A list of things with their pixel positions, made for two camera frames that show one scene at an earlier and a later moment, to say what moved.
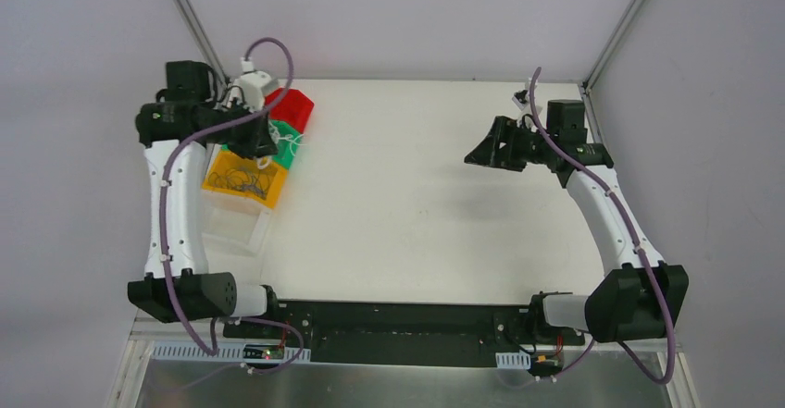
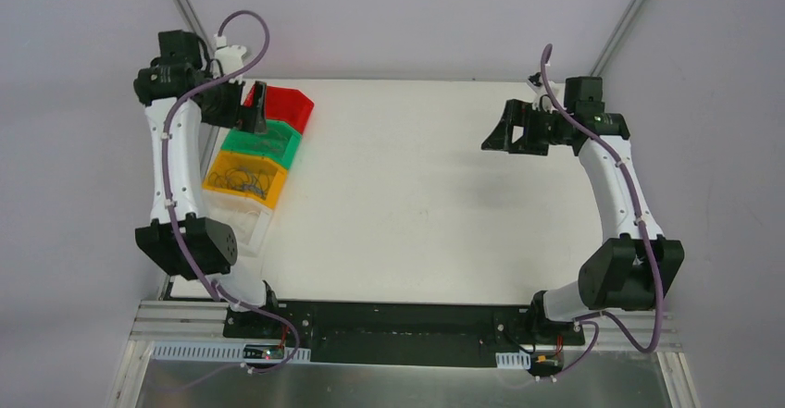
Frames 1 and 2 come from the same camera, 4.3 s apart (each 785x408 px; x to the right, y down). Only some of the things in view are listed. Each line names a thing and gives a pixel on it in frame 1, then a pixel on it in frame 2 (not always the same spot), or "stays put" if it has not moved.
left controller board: [263, 352] stays put
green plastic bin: [287, 142] stays put
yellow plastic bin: [261, 178] stays put
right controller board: [545, 364] stays put
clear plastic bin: [232, 226] stays put
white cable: [292, 139] -> [247, 213]
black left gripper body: [258, 137] -> [246, 109]
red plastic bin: [292, 106] stays put
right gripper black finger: [482, 154] -> [517, 113]
